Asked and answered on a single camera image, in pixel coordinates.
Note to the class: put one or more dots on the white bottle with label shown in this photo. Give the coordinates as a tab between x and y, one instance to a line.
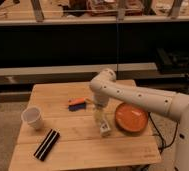
104	130

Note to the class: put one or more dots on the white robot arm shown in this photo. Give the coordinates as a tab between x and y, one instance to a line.
172	105

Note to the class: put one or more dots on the black striped rectangular block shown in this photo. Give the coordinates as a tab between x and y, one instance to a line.
46	145

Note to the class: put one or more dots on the metal shelf rail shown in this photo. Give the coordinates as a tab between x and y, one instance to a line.
27	75

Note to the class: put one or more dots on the wooden folding table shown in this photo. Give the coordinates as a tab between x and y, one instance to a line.
80	145

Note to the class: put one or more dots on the translucent white plastic cup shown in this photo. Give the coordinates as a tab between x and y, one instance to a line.
32	117

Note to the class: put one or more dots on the orange and blue toy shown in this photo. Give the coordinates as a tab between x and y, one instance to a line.
78	103

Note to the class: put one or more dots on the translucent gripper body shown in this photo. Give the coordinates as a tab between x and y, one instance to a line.
99	116

